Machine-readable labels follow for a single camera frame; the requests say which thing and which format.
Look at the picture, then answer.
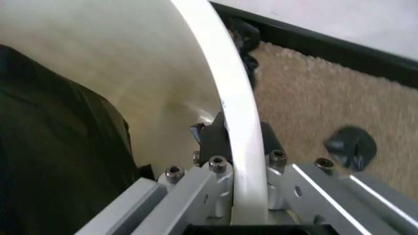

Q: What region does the white plastic trash bin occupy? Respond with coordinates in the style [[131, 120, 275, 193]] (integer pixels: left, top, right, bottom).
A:
[[0, 0, 269, 226]]

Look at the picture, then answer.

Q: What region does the beige shaggy rug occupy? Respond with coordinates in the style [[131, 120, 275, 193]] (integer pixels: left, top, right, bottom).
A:
[[249, 41, 418, 196]]

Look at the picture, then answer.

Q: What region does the black furniture base rail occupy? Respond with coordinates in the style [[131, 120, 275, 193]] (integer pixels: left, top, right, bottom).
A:
[[208, 1, 418, 89]]

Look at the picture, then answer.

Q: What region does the dark grey crumpled plastic piece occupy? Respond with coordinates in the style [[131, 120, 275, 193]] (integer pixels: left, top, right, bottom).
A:
[[323, 125, 378, 171]]

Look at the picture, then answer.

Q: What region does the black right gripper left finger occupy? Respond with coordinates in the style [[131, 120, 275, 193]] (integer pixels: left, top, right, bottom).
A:
[[73, 111, 237, 235]]

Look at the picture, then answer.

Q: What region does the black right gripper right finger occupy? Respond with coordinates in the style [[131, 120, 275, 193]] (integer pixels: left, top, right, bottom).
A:
[[260, 121, 418, 235]]

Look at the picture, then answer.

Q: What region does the black garbage bag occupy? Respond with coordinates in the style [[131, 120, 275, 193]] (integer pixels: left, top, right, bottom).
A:
[[0, 44, 155, 235]]

